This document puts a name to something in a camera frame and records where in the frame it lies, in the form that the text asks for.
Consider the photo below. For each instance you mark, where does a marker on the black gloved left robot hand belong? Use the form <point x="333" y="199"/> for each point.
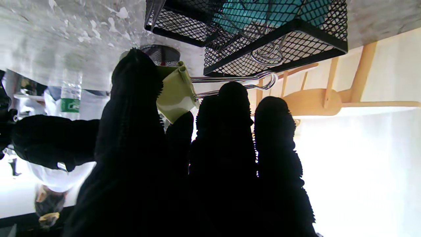
<point x="197" y="184"/>

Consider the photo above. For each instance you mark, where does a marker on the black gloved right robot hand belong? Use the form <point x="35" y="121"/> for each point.
<point x="52" y="141"/>

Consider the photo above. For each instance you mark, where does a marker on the yellow binder clip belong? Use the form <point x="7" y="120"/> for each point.
<point x="176" y="95"/>

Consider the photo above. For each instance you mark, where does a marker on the black mesh pen cup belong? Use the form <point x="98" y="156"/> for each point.
<point x="161" y="54"/>

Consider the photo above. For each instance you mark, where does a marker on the black mesh desk organizer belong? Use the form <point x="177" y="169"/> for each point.
<point x="296" y="39"/>

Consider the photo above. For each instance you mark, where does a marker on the person in white suit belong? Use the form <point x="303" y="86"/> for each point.
<point x="56" y="177"/>

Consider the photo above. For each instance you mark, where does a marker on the clear bottle with green label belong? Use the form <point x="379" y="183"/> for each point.
<point x="70" y="98"/>

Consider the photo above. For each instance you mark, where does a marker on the printed room backdrop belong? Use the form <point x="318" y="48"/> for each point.
<point x="361" y="148"/>

